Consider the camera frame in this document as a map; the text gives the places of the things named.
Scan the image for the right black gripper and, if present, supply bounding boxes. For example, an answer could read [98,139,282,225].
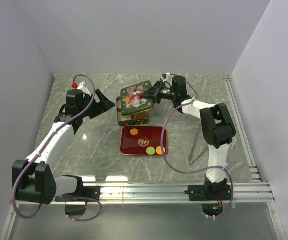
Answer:
[139,80,176,105]

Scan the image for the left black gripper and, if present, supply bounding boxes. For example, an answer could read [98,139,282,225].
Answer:
[79,89,115,119]

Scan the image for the gold tin lid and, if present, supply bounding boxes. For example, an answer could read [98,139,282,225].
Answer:
[120,80,154,117]

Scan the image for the green cookie tin box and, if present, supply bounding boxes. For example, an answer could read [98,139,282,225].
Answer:
[116,97,149,127]

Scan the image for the brown round cookie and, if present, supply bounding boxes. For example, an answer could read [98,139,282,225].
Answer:
[130,128,138,136]

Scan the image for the metal tweezers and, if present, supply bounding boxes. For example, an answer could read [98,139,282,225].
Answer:
[188,125,208,166]

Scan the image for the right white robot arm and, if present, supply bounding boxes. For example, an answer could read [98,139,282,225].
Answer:
[140,73,236,200]

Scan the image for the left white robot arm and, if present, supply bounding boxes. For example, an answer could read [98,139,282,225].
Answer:
[12,83,115,205]

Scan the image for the red rectangular tray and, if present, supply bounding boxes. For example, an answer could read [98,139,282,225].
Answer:
[120,126,163,157]

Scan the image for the dark patterned cookie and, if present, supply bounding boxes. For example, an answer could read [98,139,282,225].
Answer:
[138,137,149,147]

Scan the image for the orange waffle round cookie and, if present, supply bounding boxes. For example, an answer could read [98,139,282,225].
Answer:
[155,146,165,156]

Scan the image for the lower green round cookie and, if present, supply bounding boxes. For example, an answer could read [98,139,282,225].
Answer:
[146,146,155,156]

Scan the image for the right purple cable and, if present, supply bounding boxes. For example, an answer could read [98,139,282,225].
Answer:
[160,72,234,220]

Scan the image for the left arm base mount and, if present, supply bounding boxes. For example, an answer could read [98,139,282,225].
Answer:
[54,185,101,202]

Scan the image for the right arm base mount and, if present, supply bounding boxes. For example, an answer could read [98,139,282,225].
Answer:
[184,184,232,202]

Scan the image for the aluminium mounting rail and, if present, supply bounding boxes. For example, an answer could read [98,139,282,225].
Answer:
[10,181,276,205]

